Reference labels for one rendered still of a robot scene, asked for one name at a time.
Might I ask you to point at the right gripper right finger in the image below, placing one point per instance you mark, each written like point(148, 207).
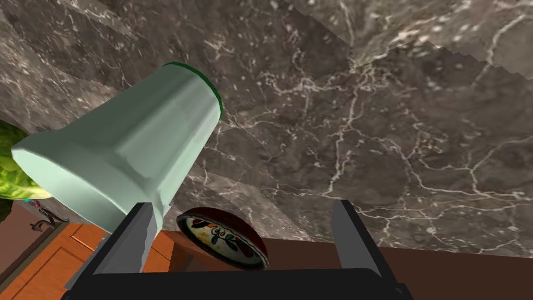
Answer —
point(354, 239)

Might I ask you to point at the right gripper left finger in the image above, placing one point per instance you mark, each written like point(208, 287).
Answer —
point(129, 243)

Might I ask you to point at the orange wooden cupboard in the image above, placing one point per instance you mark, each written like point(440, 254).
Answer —
point(58, 260)

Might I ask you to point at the dark red painted bowl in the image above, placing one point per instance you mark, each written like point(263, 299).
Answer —
point(227, 239)

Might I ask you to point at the pale green cup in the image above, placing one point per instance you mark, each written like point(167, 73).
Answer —
point(125, 146)

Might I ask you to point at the green lettuce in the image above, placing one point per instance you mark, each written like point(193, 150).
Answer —
point(12, 171)

